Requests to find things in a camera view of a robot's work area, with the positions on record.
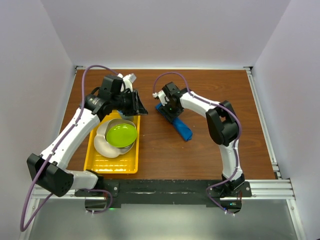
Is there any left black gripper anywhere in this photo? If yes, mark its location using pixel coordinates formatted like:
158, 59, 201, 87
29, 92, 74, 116
111, 88, 148, 117

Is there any blue cloth napkin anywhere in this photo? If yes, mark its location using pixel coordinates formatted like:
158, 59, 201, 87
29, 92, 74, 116
155, 103, 193, 142

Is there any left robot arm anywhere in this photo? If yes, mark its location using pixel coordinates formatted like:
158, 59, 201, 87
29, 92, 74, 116
26, 73, 148, 197

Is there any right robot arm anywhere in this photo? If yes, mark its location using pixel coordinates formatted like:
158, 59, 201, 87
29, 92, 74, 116
152, 82, 245, 197

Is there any blue plastic cup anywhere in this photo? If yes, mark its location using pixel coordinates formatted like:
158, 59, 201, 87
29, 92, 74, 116
118, 111, 134, 121

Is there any grey metal bowl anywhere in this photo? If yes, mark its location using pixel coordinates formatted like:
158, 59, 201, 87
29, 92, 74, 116
105, 118, 138, 150

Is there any green plastic plate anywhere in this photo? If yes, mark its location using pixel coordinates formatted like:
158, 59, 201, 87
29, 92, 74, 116
105, 123, 138, 148

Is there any beige flower-shaped plate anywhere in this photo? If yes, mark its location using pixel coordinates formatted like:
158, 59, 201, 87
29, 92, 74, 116
93, 120, 134, 159

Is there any yellow plastic tray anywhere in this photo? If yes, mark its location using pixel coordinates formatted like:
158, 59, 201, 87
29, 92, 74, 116
83, 111, 141, 174

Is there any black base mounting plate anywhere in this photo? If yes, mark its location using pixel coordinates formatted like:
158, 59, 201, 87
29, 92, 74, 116
75, 179, 252, 214

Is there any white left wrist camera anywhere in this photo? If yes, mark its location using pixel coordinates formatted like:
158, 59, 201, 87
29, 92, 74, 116
117, 73, 137, 92

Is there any aluminium frame rail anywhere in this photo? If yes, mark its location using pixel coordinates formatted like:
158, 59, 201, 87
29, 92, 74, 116
20, 68, 305, 240

